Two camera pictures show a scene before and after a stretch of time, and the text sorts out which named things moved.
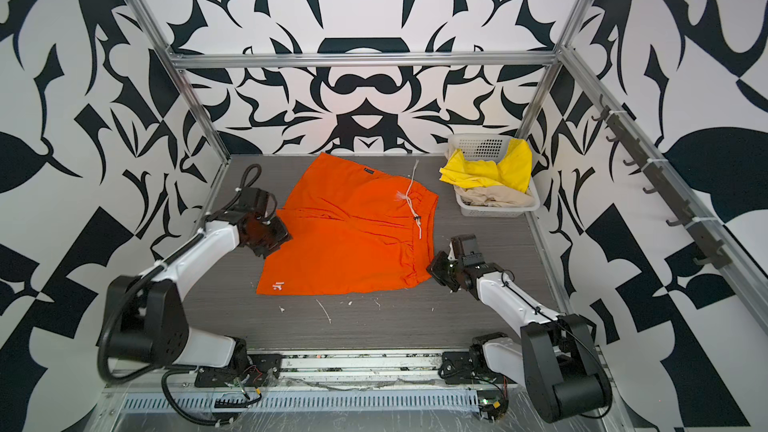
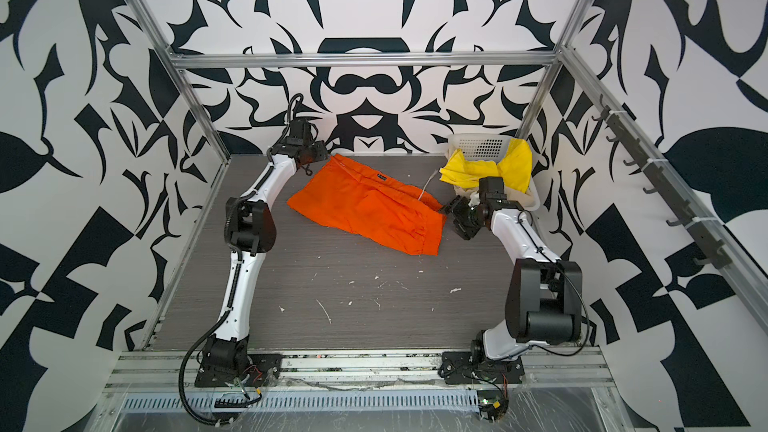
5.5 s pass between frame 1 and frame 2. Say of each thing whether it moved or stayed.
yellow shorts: stayed
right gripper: moved
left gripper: moved
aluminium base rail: stayed
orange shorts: moved
